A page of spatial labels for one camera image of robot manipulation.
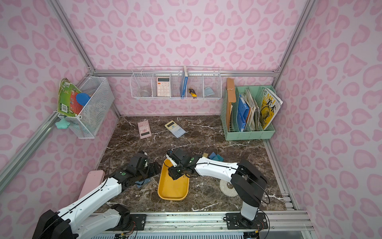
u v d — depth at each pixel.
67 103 0.70
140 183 0.69
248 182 0.45
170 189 0.82
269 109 1.00
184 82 0.86
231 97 0.84
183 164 0.64
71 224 0.41
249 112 0.95
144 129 1.10
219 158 0.93
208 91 1.00
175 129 1.10
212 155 0.95
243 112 0.96
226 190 0.82
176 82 1.00
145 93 0.95
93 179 0.86
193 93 0.93
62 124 0.63
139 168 0.64
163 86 0.93
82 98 0.75
